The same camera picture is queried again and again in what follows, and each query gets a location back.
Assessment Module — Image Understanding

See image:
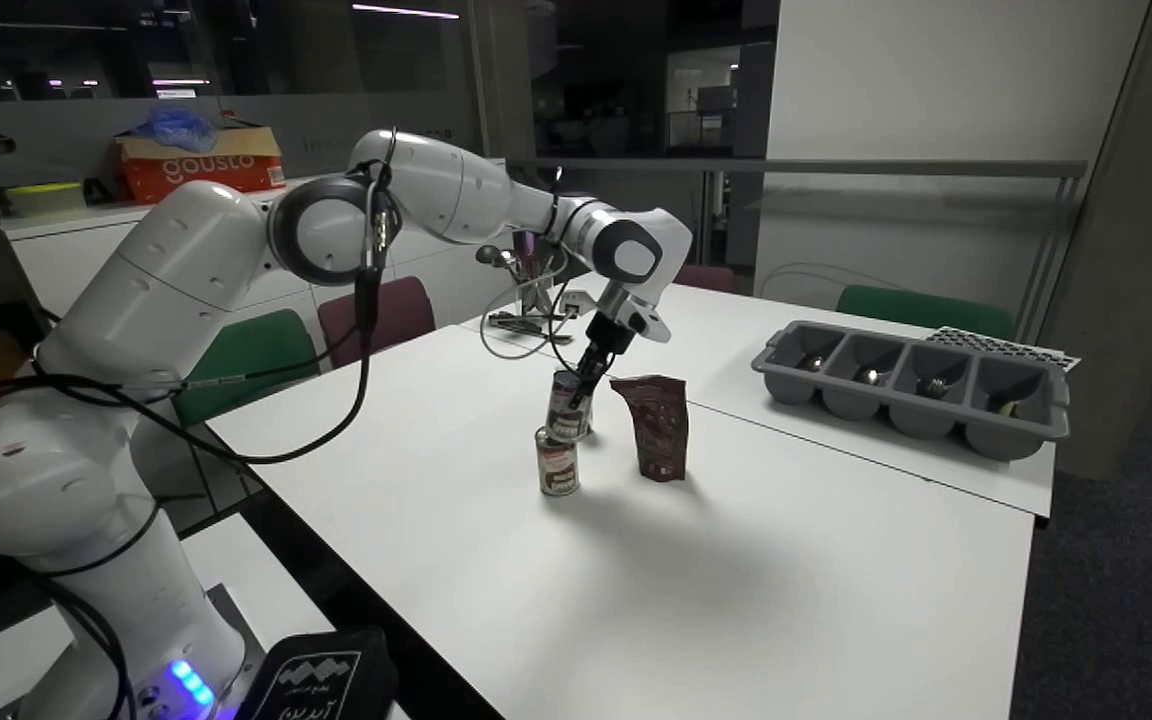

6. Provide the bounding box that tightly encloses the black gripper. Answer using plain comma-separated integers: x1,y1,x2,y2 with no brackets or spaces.
577,313,631,399

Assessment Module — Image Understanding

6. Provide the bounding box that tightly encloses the tin can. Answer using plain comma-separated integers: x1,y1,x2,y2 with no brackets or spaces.
549,369,591,442
536,429,580,494

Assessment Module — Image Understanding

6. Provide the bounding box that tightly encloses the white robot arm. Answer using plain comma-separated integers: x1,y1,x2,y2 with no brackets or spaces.
0,129,692,720

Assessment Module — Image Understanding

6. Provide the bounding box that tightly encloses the brown paper bag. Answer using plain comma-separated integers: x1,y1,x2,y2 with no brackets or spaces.
614,377,690,482

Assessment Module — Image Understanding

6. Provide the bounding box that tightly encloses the maroon chair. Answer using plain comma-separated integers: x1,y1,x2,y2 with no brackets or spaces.
318,276,435,362

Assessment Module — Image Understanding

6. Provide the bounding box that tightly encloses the green chair far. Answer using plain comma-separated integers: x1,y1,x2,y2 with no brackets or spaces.
835,284,1017,341

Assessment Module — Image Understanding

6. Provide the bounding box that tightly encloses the green chair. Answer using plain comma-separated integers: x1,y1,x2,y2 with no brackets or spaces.
175,307,320,423
835,284,1017,341

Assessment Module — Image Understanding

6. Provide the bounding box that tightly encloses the green chair near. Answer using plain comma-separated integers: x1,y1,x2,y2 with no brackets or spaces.
175,307,320,423

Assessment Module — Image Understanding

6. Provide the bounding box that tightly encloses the grey cutlery tray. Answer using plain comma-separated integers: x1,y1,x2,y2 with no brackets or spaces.
754,321,1074,459

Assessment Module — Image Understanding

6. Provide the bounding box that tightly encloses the black control box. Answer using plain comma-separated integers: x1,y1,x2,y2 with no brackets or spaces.
236,630,398,720

